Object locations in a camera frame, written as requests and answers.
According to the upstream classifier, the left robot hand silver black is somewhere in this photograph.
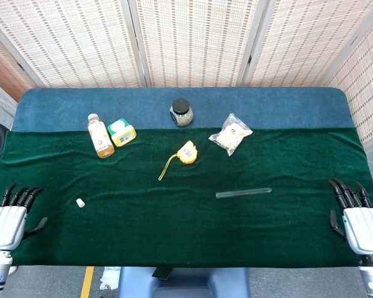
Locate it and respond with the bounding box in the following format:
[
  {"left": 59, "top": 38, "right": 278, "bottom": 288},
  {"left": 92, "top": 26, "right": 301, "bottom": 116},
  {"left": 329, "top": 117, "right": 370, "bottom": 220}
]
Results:
[{"left": 0, "top": 183, "right": 48, "bottom": 251}]

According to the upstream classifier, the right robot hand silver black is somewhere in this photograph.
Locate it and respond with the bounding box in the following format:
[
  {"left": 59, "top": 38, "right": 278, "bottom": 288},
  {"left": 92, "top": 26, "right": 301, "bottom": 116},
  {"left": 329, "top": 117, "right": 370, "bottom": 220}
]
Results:
[{"left": 328, "top": 178, "right": 373, "bottom": 255}]

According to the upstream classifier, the clear glass test tube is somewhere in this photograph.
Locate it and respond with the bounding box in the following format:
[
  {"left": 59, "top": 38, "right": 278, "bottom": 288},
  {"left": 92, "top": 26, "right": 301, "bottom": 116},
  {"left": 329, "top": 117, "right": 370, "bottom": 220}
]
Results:
[{"left": 215, "top": 187, "right": 273, "bottom": 199}]

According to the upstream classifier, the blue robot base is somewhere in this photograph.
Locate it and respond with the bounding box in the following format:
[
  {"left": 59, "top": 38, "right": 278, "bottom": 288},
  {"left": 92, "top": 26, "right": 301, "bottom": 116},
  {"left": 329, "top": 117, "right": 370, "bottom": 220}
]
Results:
[{"left": 118, "top": 266, "right": 251, "bottom": 298}]

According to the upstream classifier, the white crumpled paper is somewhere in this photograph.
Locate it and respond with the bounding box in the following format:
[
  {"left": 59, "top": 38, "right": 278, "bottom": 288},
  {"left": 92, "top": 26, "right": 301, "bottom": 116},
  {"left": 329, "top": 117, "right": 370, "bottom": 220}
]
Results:
[{"left": 99, "top": 266, "right": 122, "bottom": 291}]

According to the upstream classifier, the amber tea drink bottle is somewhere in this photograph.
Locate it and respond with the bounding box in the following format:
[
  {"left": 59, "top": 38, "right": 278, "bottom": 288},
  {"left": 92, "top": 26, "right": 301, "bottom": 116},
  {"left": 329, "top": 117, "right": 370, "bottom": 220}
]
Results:
[{"left": 86, "top": 113, "right": 116, "bottom": 159}]

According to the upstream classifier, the woven bamboo screen panel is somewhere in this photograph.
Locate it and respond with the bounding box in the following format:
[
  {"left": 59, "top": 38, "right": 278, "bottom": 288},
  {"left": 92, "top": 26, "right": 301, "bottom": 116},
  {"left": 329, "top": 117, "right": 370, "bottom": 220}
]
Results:
[
  {"left": 325, "top": 9, "right": 373, "bottom": 151},
  {"left": 0, "top": 0, "right": 147, "bottom": 89},
  {"left": 0, "top": 27, "right": 41, "bottom": 103},
  {"left": 129, "top": 0, "right": 268, "bottom": 89},
  {"left": 242, "top": 0, "right": 373, "bottom": 88}
]

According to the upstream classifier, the yellow box with green-white lid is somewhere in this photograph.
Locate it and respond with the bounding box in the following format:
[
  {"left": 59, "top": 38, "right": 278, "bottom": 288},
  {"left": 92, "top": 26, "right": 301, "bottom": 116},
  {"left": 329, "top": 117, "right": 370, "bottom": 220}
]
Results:
[{"left": 107, "top": 119, "right": 137, "bottom": 148}]

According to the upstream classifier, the blue table cover cloth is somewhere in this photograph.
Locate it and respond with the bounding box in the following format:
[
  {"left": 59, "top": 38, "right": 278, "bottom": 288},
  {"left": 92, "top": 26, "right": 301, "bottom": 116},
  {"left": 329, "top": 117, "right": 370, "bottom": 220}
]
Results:
[{"left": 11, "top": 86, "right": 356, "bottom": 133}]

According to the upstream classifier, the clear plastic bag of snacks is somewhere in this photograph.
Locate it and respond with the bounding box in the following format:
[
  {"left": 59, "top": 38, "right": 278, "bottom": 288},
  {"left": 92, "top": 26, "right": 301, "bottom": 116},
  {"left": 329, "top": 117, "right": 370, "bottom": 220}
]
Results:
[{"left": 208, "top": 112, "right": 254, "bottom": 157}]

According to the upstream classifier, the black flat phone-like object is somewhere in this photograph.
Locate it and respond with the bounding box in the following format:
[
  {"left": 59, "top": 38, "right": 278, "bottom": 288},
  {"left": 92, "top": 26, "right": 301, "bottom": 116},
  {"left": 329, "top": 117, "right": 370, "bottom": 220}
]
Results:
[{"left": 152, "top": 266, "right": 173, "bottom": 280}]

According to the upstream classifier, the dark green velvet cloth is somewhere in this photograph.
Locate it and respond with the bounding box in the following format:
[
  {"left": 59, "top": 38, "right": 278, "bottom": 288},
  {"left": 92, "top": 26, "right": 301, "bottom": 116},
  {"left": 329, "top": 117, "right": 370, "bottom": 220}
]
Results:
[{"left": 0, "top": 127, "right": 373, "bottom": 268}]

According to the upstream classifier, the glass jar with black lid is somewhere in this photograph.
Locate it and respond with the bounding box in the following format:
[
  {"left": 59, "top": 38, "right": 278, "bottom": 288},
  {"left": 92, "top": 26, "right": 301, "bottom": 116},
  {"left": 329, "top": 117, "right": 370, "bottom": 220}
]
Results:
[{"left": 169, "top": 97, "right": 195, "bottom": 127}]

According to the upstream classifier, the yellow tape measure with strap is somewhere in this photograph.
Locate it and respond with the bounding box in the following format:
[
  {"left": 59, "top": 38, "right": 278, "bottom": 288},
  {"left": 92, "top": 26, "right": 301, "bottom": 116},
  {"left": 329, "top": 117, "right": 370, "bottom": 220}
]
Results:
[{"left": 157, "top": 140, "right": 199, "bottom": 181}]

